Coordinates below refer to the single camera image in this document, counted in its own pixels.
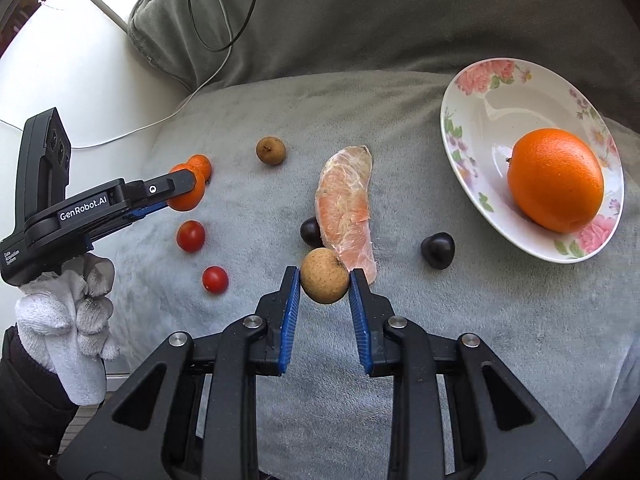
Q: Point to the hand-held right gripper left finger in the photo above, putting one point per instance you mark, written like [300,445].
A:
[290,321]

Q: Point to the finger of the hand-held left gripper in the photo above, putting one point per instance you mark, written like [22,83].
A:
[142,211]
[160,189]

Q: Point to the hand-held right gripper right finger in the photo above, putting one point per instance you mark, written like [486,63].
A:
[360,321]

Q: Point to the small mandarin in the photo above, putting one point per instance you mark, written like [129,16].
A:
[202,164]
[189,201]

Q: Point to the red cherry tomato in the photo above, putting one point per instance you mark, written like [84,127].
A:
[190,236]
[215,280]

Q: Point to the brown longan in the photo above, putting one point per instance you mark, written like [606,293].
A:
[324,276]
[270,150]

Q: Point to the dark purple plum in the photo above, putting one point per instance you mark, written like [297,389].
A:
[309,231]
[437,251]

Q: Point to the peeled grapefruit segment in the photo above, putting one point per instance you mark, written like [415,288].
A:
[345,205]

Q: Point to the floral white plate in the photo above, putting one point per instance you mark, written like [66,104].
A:
[480,120]

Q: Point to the person's left forearm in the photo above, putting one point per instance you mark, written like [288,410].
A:
[30,390]

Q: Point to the person's left hand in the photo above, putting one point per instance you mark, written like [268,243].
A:
[60,330]

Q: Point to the large orange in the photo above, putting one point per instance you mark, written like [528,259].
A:
[555,180]

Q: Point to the dark grey blanket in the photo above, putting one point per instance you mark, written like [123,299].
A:
[375,20]

